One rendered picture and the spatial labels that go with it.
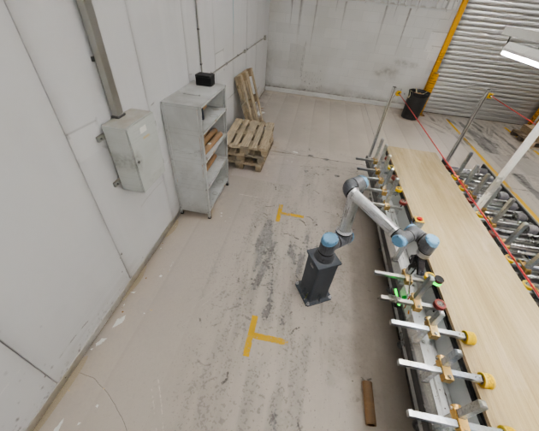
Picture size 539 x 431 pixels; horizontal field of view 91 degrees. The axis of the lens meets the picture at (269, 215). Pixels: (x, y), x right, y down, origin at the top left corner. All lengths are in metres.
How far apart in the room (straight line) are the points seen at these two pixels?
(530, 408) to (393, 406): 0.99
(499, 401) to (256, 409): 1.61
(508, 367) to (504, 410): 0.29
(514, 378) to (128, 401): 2.67
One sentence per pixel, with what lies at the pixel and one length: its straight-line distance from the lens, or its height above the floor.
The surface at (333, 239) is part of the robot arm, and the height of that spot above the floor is 0.87.
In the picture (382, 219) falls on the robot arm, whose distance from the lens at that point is 2.01.
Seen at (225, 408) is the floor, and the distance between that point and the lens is 2.62.
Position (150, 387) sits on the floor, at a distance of 2.76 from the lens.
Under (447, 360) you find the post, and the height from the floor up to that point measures 1.03.
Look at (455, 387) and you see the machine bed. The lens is 2.36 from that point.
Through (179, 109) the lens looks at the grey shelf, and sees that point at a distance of 3.14.
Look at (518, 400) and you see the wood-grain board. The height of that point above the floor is 0.90.
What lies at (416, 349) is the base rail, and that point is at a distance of 2.33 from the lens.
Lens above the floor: 2.55
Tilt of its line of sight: 41 degrees down
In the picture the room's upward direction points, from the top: 6 degrees clockwise
